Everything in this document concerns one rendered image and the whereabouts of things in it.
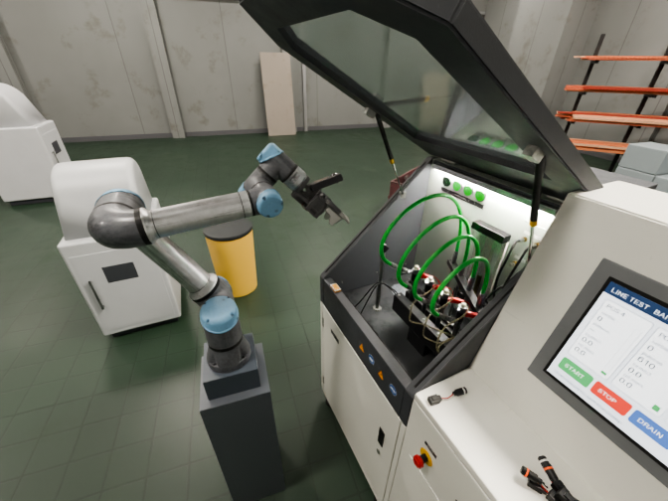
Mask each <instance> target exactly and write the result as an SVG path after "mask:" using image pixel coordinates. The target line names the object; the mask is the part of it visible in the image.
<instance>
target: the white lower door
mask: <svg viewBox="0 0 668 501"><path fill-rule="evenodd" d="M322 326H323V384H324V391H325V393H326V395H327V397H328V399H329V401H330V403H331V405H332V407H333V409H334V411H335V413H336V415H337V417H338V419H339V421H340V422H341V424H342V426H343V428H344V430H345V432H346V434H347V436H348V438H349V440H350V442H351V444H352V446H353V448H354V450H355V452H356V454H357V456H358V458H359V460H360V462H361V464H362V466H363V468H364V470H365V472H366V474H367V476H368V478H369V480H370V482H371V484H372V486H373V488H374V490H375V492H376V494H377V496H378V498H379V500H380V501H384V497H385V493H386V488H387V484H388V480H389V475H390V471H391V466H392V462H393V458H394V453H395V449H396V445H397V440H398V436H399V431H400V427H401V423H402V421H401V420H400V417H399V416H398V415H397V413H396V412H395V410H394V409H393V407H392V406H391V404H390V403H389V401H388V400H387V398H386V397H385V395H384V394H383V392H382V391H381V390H380V388H379V387H378V385H377V384H376V382H375V381H374V379H373V378H372V376H371V375H370V373H369V372H368V370H367V369H366V367H365V366H364V364H363V363H362V361H361V360H360V358H359V357H358V355H357V354H356V352H355V351H354V349H353V348H352V346H351V345H350V343H349V342H348V340H347V339H346V337H345V336H344V334H343V333H342V331H341V330H340V328H339V327H338V325H337V324H336V322H335V321H334V319H333V318H332V316H331V315H330V313H329V312H328V310H327V309H326V307H325V306H324V304H323V317H322Z"/></svg>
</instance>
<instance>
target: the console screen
mask: <svg viewBox="0 0 668 501"><path fill-rule="evenodd" d="M527 370H528V371H529V372H530V373H531V374H533V375H534V376H535V377H536V378H537V379H539V380H540V381H541V382H542V383H543V384H544V385H546V386H547V387H548V388H549V389H550V390H552V391H553V392H554V393H555V394H556V395H557V396H559V397H560V398H561V399H562V400H563V401H565V402H566V403H567V404H568V405H569V406H571V407H572V408H573V409H574V410H575V411H576V412H578V413H579V414H580V415H581V416H582V417H584V418H585V419H586V420H587V421H589V422H590V423H591V424H592V425H593V426H594V427H596V428H597V429H598V430H599V431H600V432H602V433H603V434H604V435H605V436H606V437H608V438H609V439H610V440H611V441H612V442H613V443H615V444H616V445H617V446H618V447H619V448H621V449H622V450H623V451H624V452H625V453H626V454H628V455H629V456H630V457H631V458H632V459H634V460H635V461H636V462H637V463H638V464H640V465H641V466H642V467H643V468H644V469H645V470H647V471H648V472H649V473H650V474H651V475H653V476H654V477H655V478H656V479H657V480H659V481H660V482H661V483H662V484H663V485H664V486H666V487H667V488H668V285H665V284H663V283H661V282H659V281H656V280H654V279H652V278H650V277H647V276H645V275H643V274H641V273H638V272H636V271H634V270H632V269H629V268H627V267H625V266H623V265H620V264H618V263H616V262H614V261H611V260H609V259H607V258H605V257H604V258H603V259H602V260H601V262H600V263H599V265H598V266H597V268H596V269H595V270H594V272H593V273H592V275H591V276H590V278H589V279H588V281H587V282H586V284H585V285H584V287H583V288H582V290H581V291H580V293H579V294H578V296H577V297H576V299H575V300H574V302H573V303H572V305H571V306H570V307H569V309H568V310H567V312H566V313H565V315H564V316H563V318H562V319H561V321H560V322H559V324H558V325H557V326H556V328H555V329H554V331H553V332H552V334H551V335H550V337H549V338H548V340H547V341H546V343H545V344H544V346H543V347H542V348H541V350H540V351H539V353H538V354H537V356H536V357H535V359H534V360H533V362H532V363H531V365H530V366H529V367H528V369H527Z"/></svg>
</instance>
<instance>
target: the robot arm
mask: <svg viewBox="0 0 668 501"><path fill-rule="evenodd" d="M256 159H257V161H258V162H259V165H258V166H257V168H256V169H255V170H254V171H253V172H252V173H251V174H250V176H249V177H248V178H247V179H246V180H245V181H244V182H243V184H242V185H241V186H240V188H239V191H238V192H236V193H232V194H227V195H222V196H217V197H212V198H207V199H202V200H197V201H192V202H188V203H183V204H178V205H173V206H168V207H163V208H158V209H153V210H147V209H146V206H145V203H144V201H143V200H142V198H141V197H140V196H139V195H138V194H136V193H134V192H132V191H130V190H127V189H112V190H109V191H106V192H105V193H103V194H102V195H101V196H100V197H99V198H98V199H97V200H96V201H95V204H94V208H93V210H92V212H91V213H90V215H89V217H88V219H87V229H88V232H89V234H90V235H91V237H92V238H93V239H94V240H95V241H96V242H97V243H99V244H101V245H102V246H105V247H107V248H111V249H117V250H124V249H133V248H137V249H139V250H140V251H141V252H142V253H144V254H145V255H146V256H147V257H148V258H150V259H151V260H152V261H153V262H154V263H156V264H157V265H158V266H159V267H161V268H162V269H163V270H164V271H165V272H167V273H168V274H169V275H170V276H171V277H173V278H174V279H175V280H176V281H177V282H179V283H180V284H181V285H182V286H184V287H185V288H186V289H187V290H188V291H189V297H190V298H191V299H192V300H193V301H194V302H195V303H197V304H198V305H199V306H200V307H201V310H200V321H201V324H202V326H203V328H204V332H205V335H206V339H207V342H208V345H209V346H208V351H207V362H208V365H209V367H210V368H211V369H212V370H213V371H215V372H217V373H230V372H233V371H236V370H238V369H239V368H241V367H242V366H243V365H244V364H245V363H246V362H247V361H248V360H249V358H250V356H251V346H250V343H249V341H248V340H247V339H246V337H245V336H244V335H243V332H242V327H241V322H240V317H239V310H238V307H237V305H236V303H235V300H234V296H233V291H232V288H231V286H230V284H229V283H228V281H227V280H226V279H224V278H223V277H221V276H216V275H215V274H214V273H207V272H206V271H204V270H203V269H202V268H201V267H200V266H199V265H198V264H197V263H196V262H195V261H194V260H193V259H192V258H190V257H189V256H188V255H187V254H186V253H185V252H184V251H183V250H182V249H181V248H180V247H179V246H178V245H176V244H175V243H174V242H173V241H172V240H171V239H170V238H169V237H168V236H172V235H177V234H181V233H185V232H189V231H194V230H198V229H201V228H205V227H210V226H214V225H218V224H222V223H227V222H231V221H235V220H239V219H244V218H248V217H252V216H257V215H263V216H264V217H267V218H273V217H276V216H277V215H279V214H280V212H281V211H282V208H283V201H282V199H281V197H280V195H279V193H278V192H277V191H276V190H275V189H274V188H273V185H274V184H275V183H276V182H277V180H280V181H281V182H282V183H283V184H284V185H285V186H286V187H288V188H289V189H290V190H291V191H293V192H292V193H291V194H290V195H291V197H292V198H294V199H295V200H296V201H297V202H298V203H299V204H301V205H302V206H303V207H304V208H305V209H304V208H303V207H302V208H303V209H304V210H306V211H307V212H308V213H310V214H311V215H312V216H313V217H315V218H316V219H317V218H318V217H319V216H320V215H322V214H323V213H324V211H325V215H324V219H325V220H329V224H330V225H335V224H336V223H338V222H339V221H341V220H343V219H344V220H345V221H346V222H347V223H348V224H350V221H349V218H348V217H347V216H346V215H345V214H344V213H343V212H342V211H341V210H340V209H339V208H338V207H337V206H336V205H335V204H334V203H333V202H331V199H330V198H329V197H328V196H327V195H326V194H324V193H323V192H322V191H321V189H322V188H325V187H328V186H330V185H333V184H337V183H339V182H341V181H343V177H342V174H340V173H333V174H331V175H329V176H327V177H324V178H322V179H319V180H316V181H314V182H311V183H308V182H309V180H310V178H309V177H308V176H307V175H306V173H305V172H304V171H303V170H302V169H301V168H300V167H299V166H297V165H296V164H295V163H294V162H293V161H292V160H291V159H290V158H289V157H288V156H287V155H286V154H285V153H284V151H283V150H281V149H280V148H279V147H277V146H276V145H275V144H274V143H269V144H268V145H267V146H266V147H265V148H264V149H263V150H262V151H261V152H260V154H259V155H258V156H257V158H256ZM307 183H308V185H307ZM304 188H305V191H303V189H304ZM327 205H328V206H329V207H328V206H327Z"/></svg>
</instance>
